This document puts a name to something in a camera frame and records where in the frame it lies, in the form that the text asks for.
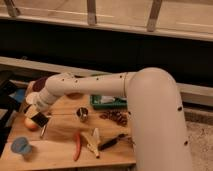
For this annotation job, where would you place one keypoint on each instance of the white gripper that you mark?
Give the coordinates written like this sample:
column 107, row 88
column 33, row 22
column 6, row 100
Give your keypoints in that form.
column 43, row 101

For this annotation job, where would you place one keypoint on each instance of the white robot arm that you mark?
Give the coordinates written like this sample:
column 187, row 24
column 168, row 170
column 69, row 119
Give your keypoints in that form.
column 153, row 99

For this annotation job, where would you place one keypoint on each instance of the white plastic cup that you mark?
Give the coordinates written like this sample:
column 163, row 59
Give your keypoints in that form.
column 30, row 98

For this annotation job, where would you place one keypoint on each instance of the blue plastic cup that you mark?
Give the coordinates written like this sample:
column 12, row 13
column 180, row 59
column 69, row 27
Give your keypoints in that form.
column 21, row 146

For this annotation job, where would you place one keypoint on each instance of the small metal cup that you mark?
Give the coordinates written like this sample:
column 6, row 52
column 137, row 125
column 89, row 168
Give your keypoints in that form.
column 82, row 113

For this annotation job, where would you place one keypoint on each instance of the red yellow apple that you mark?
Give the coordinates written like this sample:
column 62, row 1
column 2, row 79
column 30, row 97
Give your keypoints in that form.
column 30, row 124

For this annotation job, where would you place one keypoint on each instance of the blue cloth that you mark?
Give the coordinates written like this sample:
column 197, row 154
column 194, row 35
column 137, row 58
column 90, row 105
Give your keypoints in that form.
column 19, row 95

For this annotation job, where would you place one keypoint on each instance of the metal spoon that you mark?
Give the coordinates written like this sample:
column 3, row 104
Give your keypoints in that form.
column 43, row 131

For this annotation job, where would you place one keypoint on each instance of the purple bowl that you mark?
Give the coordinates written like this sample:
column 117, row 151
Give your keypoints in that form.
column 39, row 84

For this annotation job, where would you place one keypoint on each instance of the orange bowl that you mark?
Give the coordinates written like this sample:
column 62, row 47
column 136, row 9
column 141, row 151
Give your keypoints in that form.
column 75, row 95

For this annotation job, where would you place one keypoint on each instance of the red chili pepper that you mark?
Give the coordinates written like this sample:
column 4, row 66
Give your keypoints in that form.
column 77, row 138

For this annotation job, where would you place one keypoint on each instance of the green plastic tray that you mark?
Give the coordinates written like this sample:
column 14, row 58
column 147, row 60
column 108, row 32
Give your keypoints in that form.
column 99, row 102

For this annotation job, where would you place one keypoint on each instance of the crumpled clear plastic bags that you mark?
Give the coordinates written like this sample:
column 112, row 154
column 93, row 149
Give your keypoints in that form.
column 110, row 99

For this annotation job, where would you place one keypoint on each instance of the bunch of dark grapes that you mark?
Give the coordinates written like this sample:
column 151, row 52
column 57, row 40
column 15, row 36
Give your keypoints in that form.
column 118, row 117

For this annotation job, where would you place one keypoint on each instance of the black handled dish brush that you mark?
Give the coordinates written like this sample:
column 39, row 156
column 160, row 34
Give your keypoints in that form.
column 115, row 140

